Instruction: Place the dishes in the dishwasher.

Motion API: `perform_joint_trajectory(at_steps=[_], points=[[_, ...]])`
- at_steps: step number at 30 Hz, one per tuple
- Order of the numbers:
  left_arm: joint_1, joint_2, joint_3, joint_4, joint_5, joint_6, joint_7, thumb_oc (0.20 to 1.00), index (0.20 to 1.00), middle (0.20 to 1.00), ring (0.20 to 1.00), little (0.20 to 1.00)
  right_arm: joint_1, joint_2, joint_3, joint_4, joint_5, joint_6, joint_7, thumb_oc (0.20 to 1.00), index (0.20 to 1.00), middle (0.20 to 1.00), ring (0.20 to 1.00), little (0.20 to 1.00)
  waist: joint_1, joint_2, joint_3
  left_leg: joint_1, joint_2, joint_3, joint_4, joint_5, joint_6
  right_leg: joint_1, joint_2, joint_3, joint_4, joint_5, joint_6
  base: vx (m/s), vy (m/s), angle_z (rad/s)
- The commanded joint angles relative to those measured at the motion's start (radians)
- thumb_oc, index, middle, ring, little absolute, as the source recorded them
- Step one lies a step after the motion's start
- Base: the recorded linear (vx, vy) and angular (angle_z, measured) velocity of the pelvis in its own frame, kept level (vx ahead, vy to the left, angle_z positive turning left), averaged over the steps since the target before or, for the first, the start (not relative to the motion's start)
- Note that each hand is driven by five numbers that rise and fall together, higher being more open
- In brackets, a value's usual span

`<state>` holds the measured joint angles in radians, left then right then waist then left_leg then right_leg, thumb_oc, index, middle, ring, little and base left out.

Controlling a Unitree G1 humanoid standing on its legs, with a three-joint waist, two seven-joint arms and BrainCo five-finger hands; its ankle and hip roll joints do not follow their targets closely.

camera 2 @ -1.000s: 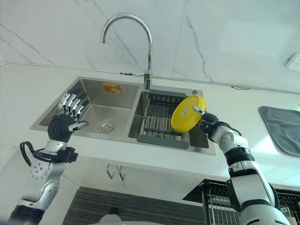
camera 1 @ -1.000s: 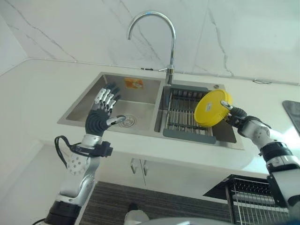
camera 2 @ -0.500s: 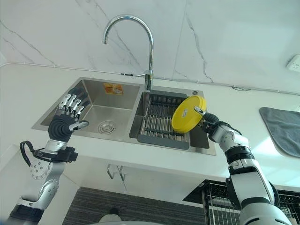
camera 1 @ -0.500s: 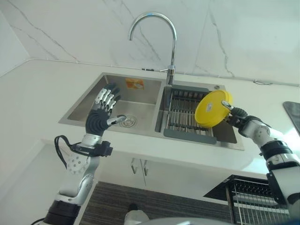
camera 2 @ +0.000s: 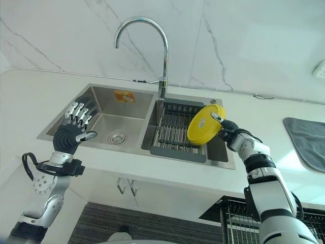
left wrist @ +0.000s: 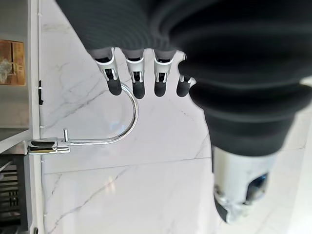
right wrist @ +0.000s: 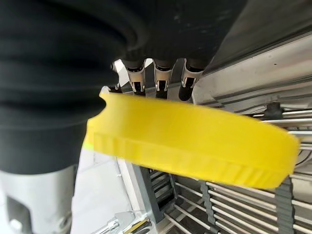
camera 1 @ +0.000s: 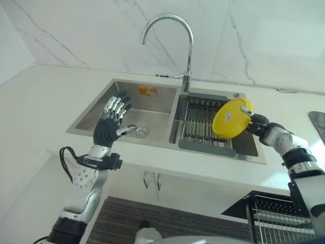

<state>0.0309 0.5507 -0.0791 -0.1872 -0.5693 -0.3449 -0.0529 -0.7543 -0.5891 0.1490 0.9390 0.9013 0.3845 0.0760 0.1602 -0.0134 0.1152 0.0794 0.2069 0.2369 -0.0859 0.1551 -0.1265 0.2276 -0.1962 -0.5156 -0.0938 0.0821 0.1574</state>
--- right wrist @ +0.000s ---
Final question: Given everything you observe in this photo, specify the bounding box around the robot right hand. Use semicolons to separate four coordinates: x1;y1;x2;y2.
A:
0;0;244;234

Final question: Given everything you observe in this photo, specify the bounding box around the yellow plastic bowl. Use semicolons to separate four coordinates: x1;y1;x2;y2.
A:
84;86;301;190

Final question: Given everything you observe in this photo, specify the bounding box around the silver dishwasher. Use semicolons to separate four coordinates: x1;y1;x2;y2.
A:
72;0;312;234

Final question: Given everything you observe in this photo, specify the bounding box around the grey wire dishwasher rack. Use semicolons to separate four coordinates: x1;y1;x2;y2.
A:
138;102;312;234

